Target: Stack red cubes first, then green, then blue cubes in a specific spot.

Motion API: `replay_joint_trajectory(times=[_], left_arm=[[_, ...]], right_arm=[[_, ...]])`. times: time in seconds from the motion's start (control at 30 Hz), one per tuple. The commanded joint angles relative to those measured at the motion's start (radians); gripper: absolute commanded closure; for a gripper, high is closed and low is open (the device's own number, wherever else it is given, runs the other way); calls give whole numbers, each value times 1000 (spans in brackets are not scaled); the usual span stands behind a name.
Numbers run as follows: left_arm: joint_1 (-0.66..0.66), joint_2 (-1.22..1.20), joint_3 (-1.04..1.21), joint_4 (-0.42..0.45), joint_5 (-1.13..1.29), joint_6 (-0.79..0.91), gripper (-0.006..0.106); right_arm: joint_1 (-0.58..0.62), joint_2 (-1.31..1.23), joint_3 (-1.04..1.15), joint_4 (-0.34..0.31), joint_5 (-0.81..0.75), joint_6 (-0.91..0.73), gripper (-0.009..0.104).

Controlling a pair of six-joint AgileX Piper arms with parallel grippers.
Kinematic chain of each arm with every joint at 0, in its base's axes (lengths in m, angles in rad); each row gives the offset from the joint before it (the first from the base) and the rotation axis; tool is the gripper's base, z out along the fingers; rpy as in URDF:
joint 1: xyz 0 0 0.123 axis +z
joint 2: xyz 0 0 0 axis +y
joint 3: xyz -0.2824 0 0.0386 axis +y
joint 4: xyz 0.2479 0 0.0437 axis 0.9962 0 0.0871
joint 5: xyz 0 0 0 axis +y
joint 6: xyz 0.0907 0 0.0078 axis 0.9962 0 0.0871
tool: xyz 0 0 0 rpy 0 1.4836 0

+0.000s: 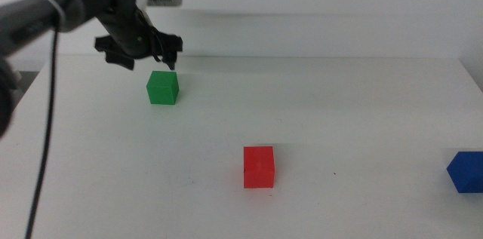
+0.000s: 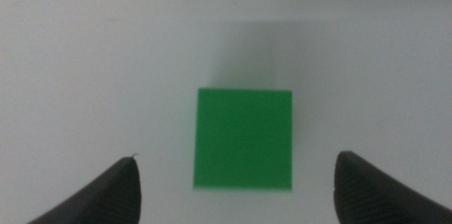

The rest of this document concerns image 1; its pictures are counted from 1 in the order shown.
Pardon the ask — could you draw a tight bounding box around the green cube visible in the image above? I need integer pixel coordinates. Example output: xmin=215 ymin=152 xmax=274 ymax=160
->
xmin=146 ymin=70 xmax=180 ymax=106

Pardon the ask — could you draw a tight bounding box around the red cube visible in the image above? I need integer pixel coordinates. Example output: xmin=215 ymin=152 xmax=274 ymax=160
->
xmin=242 ymin=146 xmax=276 ymax=189

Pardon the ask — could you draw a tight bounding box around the black camera cable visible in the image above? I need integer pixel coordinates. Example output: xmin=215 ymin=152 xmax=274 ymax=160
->
xmin=24 ymin=0 xmax=223 ymax=239

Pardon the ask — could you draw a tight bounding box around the blue cube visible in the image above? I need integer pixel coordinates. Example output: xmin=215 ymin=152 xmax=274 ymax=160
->
xmin=446 ymin=151 xmax=483 ymax=194

